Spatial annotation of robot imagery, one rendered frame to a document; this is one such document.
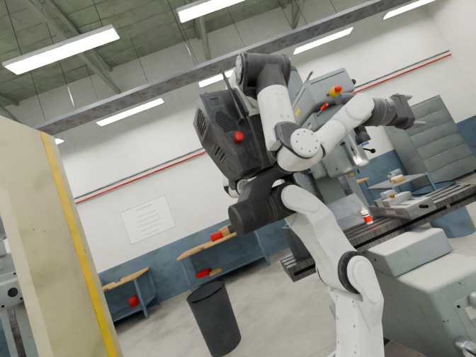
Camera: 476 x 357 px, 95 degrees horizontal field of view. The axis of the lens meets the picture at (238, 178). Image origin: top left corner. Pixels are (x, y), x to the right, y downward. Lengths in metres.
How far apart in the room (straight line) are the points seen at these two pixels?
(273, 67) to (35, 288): 1.33
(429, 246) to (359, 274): 0.65
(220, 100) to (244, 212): 0.38
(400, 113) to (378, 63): 7.05
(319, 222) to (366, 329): 0.39
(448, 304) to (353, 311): 0.48
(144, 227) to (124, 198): 0.90
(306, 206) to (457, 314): 0.81
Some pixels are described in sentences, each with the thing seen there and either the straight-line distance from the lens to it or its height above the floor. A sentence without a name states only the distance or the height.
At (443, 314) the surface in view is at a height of 0.66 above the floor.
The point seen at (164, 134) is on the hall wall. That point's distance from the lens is 6.17.
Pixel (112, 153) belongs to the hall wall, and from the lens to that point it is 6.57.
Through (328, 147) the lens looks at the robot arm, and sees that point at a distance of 0.64.
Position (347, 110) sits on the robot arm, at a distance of 0.71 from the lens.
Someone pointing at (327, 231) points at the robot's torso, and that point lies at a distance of 0.88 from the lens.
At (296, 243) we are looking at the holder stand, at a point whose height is 1.06.
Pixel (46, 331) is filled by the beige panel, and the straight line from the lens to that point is 1.42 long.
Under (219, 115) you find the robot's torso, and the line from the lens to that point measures 0.75.
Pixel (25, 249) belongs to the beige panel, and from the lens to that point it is 1.43.
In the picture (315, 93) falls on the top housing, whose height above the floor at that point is 1.79.
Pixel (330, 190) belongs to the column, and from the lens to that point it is 1.90.
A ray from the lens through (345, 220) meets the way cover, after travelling 1.84.
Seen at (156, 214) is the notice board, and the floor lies 1.97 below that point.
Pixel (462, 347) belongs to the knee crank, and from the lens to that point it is 1.35.
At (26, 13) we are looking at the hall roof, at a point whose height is 6.18.
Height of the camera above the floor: 1.38
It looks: 7 degrees up
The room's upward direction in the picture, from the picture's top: 23 degrees counter-clockwise
